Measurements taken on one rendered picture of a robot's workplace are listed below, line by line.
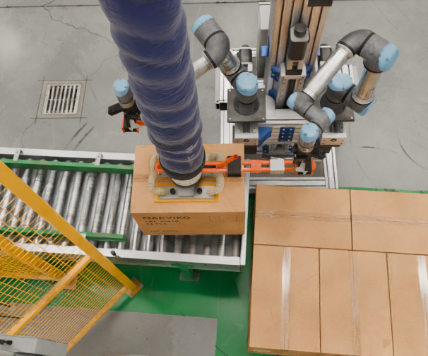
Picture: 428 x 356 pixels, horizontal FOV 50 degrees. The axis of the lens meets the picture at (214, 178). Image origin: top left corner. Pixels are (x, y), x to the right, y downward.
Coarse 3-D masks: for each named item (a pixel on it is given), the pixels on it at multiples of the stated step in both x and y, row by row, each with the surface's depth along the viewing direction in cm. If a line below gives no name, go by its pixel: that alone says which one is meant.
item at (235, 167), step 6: (228, 156) 231; (240, 156) 231; (234, 162) 231; (240, 162) 230; (228, 168) 229; (234, 168) 229; (240, 168) 229; (228, 174) 231; (234, 174) 231; (240, 174) 231
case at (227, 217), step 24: (216, 144) 252; (240, 144) 251; (144, 168) 248; (144, 192) 242; (240, 192) 240; (144, 216) 243; (168, 216) 243; (192, 216) 242; (216, 216) 242; (240, 216) 242
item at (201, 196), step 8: (160, 184) 242; (168, 184) 242; (200, 184) 241; (208, 184) 240; (168, 192) 239; (176, 192) 239; (200, 192) 236; (160, 200) 238; (168, 200) 238; (176, 200) 238; (184, 200) 237; (192, 200) 237; (200, 200) 237; (208, 200) 237; (216, 200) 237
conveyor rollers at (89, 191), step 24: (48, 192) 301; (72, 192) 301; (0, 216) 296; (72, 216) 295; (96, 216) 293; (24, 240) 289; (96, 240) 288; (168, 240) 287; (192, 240) 284; (240, 240) 284
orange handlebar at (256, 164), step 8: (248, 160) 232; (256, 160) 231; (264, 160) 231; (288, 160) 230; (208, 168) 231; (216, 168) 231; (224, 168) 231; (248, 168) 230; (256, 168) 229; (264, 168) 229; (288, 168) 229
